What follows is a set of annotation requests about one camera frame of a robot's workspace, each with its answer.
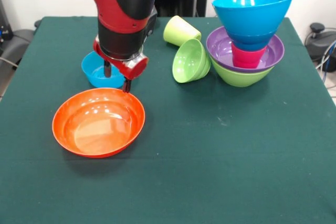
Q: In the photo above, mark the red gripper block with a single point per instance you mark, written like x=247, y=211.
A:
x=131, y=68

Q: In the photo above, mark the orange plastic bowl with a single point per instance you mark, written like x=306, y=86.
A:
x=99, y=132

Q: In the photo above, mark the small ribbed green bowl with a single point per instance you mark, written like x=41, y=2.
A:
x=187, y=61

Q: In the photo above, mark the green plastic cup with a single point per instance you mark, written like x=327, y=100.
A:
x=178, y=31

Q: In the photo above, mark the purple plastic bowl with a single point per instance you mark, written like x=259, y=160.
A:
x=220, y=51

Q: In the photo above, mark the red plastic cup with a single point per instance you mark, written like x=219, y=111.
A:
x=248, y=58

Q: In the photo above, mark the dark blue bowl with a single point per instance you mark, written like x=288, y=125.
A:
x=252, y=43

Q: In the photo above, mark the large light blue bowl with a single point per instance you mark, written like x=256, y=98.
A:
x=249, y=16

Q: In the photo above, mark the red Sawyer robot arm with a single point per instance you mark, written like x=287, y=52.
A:
x=118, y=3

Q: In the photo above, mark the ribbed light blue bowl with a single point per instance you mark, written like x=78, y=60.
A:
x=92, y=73

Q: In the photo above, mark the black box device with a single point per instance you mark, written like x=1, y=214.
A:
x=5, y=24

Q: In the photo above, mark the large green bowl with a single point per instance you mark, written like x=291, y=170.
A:
x=241, y=78

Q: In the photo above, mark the dark green table cloth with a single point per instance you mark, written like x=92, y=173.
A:
x=262, y=195

